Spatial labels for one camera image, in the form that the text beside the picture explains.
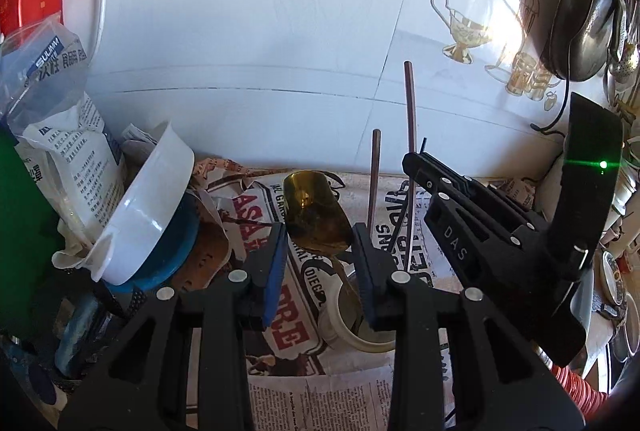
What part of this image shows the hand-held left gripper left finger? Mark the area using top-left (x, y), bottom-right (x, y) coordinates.
top-left (57, 223), bottom-right (291, 431)

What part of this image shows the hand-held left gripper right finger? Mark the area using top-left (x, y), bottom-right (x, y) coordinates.
top-left (352, 222), bottom-right (586, 431)

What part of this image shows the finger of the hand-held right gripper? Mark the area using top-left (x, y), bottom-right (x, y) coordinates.
top-left (423, 192), bottom-right (552, 298)
top-left (401, 152), bottom-right (552, 233)

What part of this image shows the white appliance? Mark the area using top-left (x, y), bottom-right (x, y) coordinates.
top-left (537, 146), bottom-right (571, 224)

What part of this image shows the white ceramic cup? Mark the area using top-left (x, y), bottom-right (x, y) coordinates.
top-left (612, 166), bottom-right (640, 217)

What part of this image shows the decorated plate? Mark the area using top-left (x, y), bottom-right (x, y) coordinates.
top-left (597, 251), bottom-right (628, 312)

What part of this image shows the blue plastic bowl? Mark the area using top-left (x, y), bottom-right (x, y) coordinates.
top-left (112, 196), bottom-right (203, 294)

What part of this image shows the printed newspaper sheet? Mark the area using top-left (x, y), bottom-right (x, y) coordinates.
top-left (190, 156), bottom-right (551, 431)

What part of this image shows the white plastic bowl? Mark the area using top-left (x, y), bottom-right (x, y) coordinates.
top-left (87, 121), bottom-right (196, 287)

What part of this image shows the black perforated metal piece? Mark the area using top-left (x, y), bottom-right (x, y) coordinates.
top-left (125, 288), bottom-right (151, 317)

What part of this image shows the metal slotted ladle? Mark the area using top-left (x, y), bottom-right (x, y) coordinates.
top-left (607, 43), bottom-right (640, 84)

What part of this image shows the orange ribbed plastic basket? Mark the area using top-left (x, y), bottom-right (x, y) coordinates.
top-left (550, 363), bottom-right (608, 417)

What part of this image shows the black hanging pan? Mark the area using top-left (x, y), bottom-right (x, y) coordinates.
top-left (547, 0), bottom-right (618, 82)

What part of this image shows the hanging metal spoon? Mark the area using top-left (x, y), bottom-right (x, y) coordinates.
top-left (611, 0), bottom-right (629, 62)

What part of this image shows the blue cylindrical object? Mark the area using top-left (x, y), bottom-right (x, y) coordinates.
top-left (54, 293), bottom-right (108, 382)

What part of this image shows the clear bag of white powder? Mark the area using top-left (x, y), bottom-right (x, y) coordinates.
top-left (0, 18), bottom-right (126, 262)

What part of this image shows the green object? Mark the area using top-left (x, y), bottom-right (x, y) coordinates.
top-left (0, 131), bottom-right (61, 337)

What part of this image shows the black cable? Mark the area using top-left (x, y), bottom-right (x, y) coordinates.
top-left (530, 0), bottom-right (598, 134)

